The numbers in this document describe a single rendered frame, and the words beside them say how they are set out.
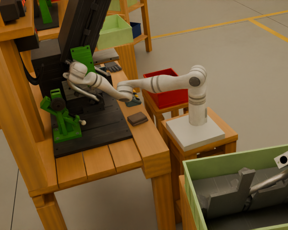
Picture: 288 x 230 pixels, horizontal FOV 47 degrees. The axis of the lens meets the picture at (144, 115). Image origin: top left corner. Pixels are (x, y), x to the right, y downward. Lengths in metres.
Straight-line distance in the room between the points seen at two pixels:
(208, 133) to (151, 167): 0.36
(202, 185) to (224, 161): 0.15
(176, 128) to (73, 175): 0.60
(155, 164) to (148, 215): 0.93
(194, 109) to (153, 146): 0.29
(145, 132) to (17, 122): 0.69
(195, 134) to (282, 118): 1.86
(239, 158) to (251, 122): 1.88
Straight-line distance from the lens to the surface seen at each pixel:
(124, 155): 1.70
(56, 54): 2.08
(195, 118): 1.80
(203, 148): 1.78
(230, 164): 1.58
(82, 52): 2.03
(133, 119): 1.86
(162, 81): 1.72
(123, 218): 2.58
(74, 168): 1.71
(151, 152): 1.66
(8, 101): 1.41
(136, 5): 4.84
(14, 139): 1.50
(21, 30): 1.60
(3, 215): 2.95
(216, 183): 1.57
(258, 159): 1.62
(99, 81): 1.72
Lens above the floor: 1.96
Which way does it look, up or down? 33 degrees down
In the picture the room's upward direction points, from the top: 8 degrees counter-clockwise
